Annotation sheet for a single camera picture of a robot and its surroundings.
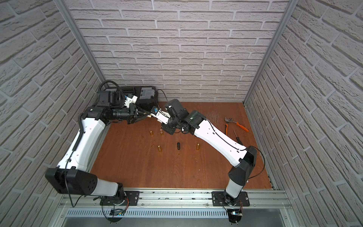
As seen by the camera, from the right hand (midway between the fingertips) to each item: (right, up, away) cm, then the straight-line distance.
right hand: (167, 121), depth 73 cm
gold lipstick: (-9, +3, -3) cm, 10 cm away
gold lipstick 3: (+18, -17, +17) cm, 30 cm away
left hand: (-7, +5, -4) cm, 10 cm away
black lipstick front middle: (+5, -17, +16) cm, 24 cm away
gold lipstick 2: (-7, -18, +16) cm, 25 cm away
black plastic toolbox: (-18, +17, +28) cm, 37 cm away
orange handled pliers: (+41, -1, +31) cm, 51 cm away
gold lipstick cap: (-14, -10, +26) cm, 31 cm away
